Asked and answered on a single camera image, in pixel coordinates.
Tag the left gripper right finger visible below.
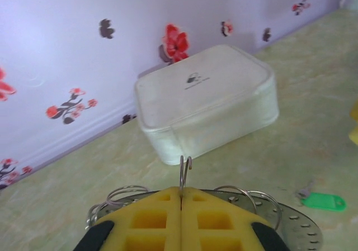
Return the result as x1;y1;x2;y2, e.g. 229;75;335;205
181;186;291;251

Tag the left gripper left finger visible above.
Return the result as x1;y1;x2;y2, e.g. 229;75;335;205
74;186;182;251

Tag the white zip case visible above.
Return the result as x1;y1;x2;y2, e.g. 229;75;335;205
134;44;280;167

